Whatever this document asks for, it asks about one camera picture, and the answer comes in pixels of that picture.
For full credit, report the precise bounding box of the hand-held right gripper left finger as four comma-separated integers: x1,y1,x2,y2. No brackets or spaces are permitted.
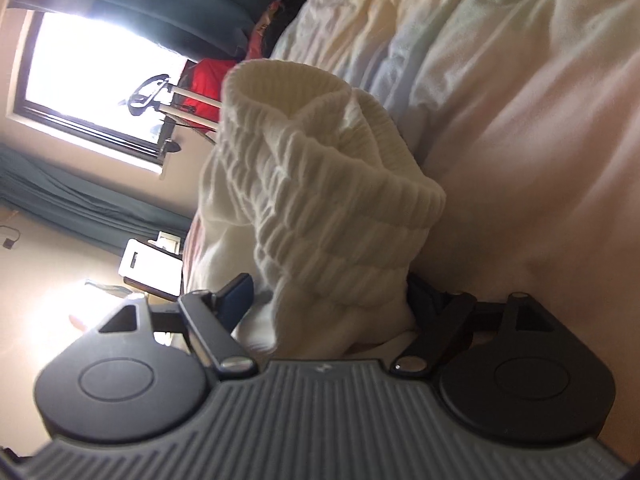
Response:
97,272,258,380

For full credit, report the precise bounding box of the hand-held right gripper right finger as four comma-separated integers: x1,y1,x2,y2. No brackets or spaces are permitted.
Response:
391,274,554,377

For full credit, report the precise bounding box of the white ribbed sock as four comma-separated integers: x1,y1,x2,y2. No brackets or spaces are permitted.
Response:
182,59,447,361

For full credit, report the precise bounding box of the pile of dark clothes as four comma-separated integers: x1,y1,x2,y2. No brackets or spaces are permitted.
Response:
245,0,331,61

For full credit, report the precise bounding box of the white plastic box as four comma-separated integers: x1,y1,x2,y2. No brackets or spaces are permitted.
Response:
119,239,183,298

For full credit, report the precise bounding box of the pale rod rack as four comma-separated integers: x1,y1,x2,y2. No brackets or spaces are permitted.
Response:
160,85,223,133

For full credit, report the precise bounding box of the pastel tie-dye duvet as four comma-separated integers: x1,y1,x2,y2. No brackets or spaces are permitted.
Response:
182,0,640,441

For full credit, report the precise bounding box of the red cloth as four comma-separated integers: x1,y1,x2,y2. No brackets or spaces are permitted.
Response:
177,57,238,116

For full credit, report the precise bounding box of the window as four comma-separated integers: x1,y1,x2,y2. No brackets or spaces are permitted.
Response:
5,9,221,176

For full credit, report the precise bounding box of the black ring handle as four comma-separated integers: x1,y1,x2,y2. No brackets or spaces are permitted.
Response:
117,74,171,111

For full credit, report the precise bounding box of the black wall charger cable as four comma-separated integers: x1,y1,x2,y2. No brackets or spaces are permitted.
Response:
0,210,21,251

